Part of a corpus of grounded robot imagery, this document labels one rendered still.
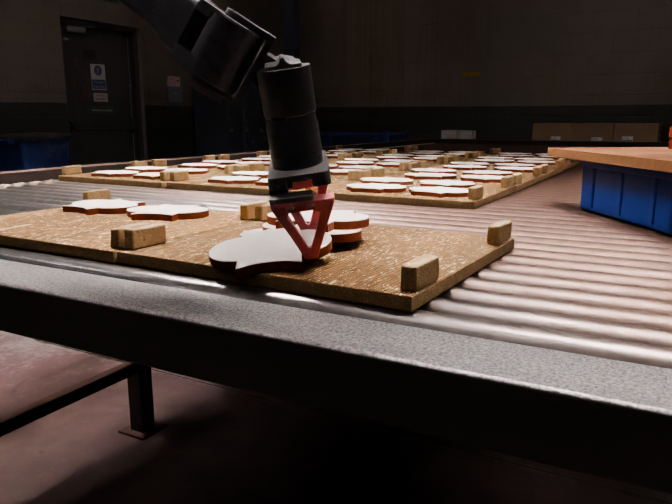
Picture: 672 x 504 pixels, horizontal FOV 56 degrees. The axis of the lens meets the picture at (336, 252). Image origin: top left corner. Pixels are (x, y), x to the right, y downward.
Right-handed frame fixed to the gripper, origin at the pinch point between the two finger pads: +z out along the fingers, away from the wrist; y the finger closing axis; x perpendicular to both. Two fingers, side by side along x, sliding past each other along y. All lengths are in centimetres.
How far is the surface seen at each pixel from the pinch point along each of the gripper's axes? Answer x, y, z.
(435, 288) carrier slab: -12.3, -10.7, 3.2
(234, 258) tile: 8.5, -3.1, -0.2
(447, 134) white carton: -155, 659, 140
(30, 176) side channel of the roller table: 82, 116, 11
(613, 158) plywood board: -53, 35, 6
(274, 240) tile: 4.2, 1.1, -0.1
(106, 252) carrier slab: 26.2, 7.8, 0.7
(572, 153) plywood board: -52, 50, 9
